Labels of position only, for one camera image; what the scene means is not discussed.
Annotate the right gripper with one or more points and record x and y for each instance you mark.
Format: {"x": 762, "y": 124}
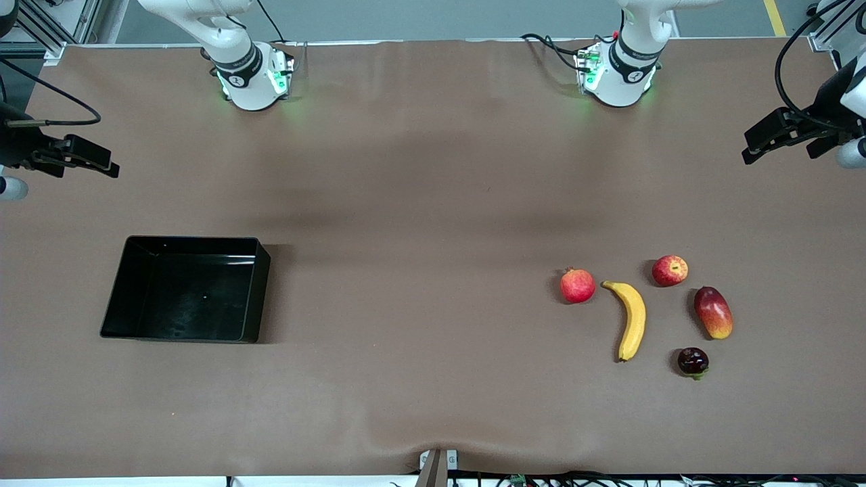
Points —
{"x": 19, "y": 143}

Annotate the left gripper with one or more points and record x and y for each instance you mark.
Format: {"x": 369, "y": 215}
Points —
{"x": 827, "y": 101}

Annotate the black plastic box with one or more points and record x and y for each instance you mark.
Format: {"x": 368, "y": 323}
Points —
{"x": 186, "y": 297}

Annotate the red yellow apple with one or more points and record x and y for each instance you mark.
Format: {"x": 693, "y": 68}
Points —
{"x": 670, "y": 270}

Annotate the yellow banana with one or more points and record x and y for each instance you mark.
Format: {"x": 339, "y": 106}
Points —
{"x": 634, "y": 325}

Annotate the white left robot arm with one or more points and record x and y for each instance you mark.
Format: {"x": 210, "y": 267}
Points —
{"x": 626, "y": 61}

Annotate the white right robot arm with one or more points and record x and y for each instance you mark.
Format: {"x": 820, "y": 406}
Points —
{"x": 237, "y": 61}

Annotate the red yellow mango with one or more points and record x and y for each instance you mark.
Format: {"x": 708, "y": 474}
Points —
{"x": 714, "y": 313}

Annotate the dark purple mangosteen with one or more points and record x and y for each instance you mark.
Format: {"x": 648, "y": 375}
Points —
{"x": 693, "y": 361}

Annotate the red pomegranate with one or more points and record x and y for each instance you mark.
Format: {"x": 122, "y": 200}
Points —
{"x": 577, "y": 286}

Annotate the table cover sheet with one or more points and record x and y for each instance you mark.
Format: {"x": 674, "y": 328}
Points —
{"x": 406, "y": 169}

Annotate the aluminium frame profile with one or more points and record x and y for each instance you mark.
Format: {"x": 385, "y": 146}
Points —
{"x": 47, "y": 30}
{"x": 822, "y": 37}

